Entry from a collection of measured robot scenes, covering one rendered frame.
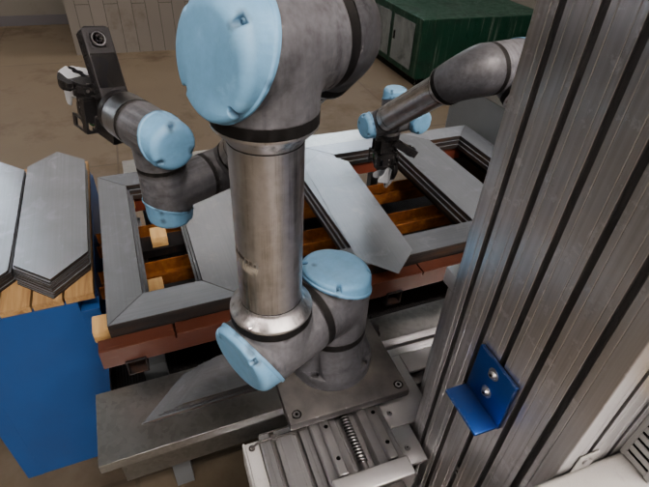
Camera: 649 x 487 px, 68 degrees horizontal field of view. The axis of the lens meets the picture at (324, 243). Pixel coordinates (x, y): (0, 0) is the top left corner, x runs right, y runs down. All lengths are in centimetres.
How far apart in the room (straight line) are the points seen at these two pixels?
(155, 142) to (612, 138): 55
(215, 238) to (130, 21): 488
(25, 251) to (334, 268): 108
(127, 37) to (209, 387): 529
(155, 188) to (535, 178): 53
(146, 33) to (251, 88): 581
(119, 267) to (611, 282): 122
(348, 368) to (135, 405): 66
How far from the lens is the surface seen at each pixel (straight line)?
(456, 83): 116
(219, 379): 131
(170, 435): 129
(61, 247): 161
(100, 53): 88
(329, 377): 86
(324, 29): 48
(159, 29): 622
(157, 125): 73
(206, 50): 47
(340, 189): 171
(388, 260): 142
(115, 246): 153
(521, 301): 60
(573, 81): 51
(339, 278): 74
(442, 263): 152
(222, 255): 142
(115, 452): 130
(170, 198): 79
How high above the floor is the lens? 176
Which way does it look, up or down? 38 degrees down
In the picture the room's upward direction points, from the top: 3 degrees clockwise
